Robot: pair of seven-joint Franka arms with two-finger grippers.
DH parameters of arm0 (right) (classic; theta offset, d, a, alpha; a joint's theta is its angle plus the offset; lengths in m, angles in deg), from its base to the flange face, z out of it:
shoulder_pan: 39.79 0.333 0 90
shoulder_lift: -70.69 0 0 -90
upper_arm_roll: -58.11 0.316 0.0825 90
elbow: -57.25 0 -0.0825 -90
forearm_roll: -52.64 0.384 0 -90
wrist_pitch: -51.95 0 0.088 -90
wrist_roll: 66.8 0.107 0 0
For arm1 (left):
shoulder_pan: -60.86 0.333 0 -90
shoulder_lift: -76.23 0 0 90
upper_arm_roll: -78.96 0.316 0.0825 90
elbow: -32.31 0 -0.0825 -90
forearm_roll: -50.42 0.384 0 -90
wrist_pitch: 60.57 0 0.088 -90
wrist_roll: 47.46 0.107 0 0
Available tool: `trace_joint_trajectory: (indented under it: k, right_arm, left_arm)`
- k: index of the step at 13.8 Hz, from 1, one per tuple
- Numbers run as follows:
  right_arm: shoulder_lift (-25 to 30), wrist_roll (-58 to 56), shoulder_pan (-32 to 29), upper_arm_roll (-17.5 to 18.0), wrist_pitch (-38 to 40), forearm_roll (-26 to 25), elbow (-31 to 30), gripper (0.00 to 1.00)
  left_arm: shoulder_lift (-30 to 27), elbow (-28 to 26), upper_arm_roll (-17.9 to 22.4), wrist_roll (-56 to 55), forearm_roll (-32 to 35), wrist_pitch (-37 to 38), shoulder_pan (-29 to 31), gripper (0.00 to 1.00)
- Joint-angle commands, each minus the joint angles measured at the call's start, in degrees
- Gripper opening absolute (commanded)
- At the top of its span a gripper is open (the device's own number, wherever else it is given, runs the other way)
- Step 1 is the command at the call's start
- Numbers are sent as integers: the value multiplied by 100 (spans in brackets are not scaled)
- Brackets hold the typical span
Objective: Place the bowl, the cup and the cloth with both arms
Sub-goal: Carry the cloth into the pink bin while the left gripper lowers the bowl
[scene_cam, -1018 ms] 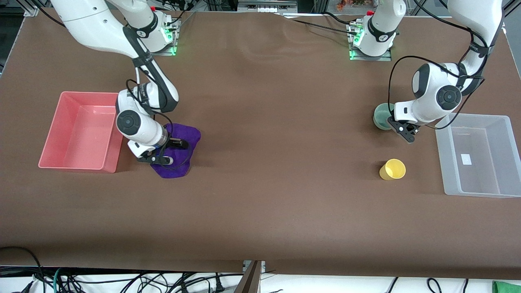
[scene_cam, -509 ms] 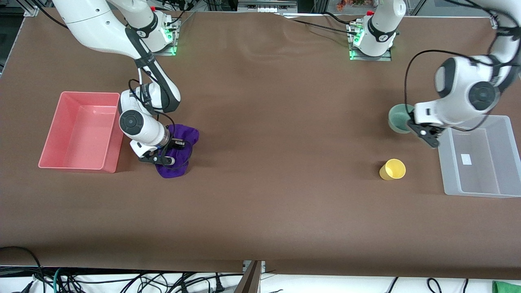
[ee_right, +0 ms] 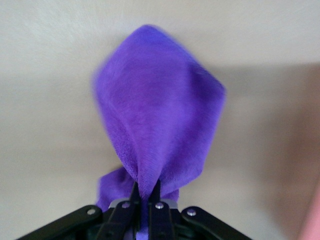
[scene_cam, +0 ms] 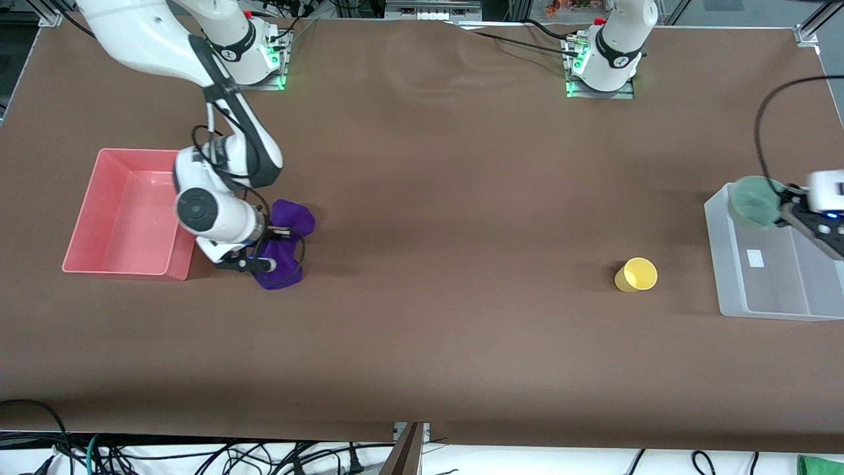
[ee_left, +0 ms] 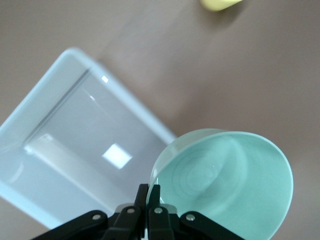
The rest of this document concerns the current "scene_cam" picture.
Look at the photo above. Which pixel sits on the green object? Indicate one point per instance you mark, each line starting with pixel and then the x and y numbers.
pixel 821 465

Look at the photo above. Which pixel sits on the brown angled strut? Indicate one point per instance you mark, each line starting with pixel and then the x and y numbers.
pixel 405 455

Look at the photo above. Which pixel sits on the green bowl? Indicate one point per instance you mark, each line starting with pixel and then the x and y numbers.
pixel 752 201

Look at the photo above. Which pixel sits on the yellow cup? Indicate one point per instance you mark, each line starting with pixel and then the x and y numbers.
pixel 636 276

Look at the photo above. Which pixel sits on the pink plastic bin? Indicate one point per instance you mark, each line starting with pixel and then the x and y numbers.
pixel 125 218

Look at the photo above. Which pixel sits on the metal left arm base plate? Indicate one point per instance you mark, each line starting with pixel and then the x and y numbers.
pixel 620 95

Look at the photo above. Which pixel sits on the grey power strip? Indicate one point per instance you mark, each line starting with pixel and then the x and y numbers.
pixel 432 8

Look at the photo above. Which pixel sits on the brown table cover sheet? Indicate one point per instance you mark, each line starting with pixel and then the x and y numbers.
pixel 422 198

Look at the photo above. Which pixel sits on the purple cloth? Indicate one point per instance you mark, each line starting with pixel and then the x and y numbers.
pixel 293 218

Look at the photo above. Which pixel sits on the translucent plastic bin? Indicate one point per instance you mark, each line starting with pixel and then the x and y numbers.
pixel 771 284

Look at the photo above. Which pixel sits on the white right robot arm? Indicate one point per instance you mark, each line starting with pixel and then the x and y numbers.
pixel 151 33

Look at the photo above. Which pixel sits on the aluminium frame post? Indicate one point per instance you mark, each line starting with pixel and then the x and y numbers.
pixel 811 30
pixel 51 13

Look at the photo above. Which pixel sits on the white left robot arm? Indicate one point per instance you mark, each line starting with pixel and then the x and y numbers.
pixel 616 46

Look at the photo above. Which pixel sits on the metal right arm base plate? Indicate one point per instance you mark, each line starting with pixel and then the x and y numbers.
pixel 264 85

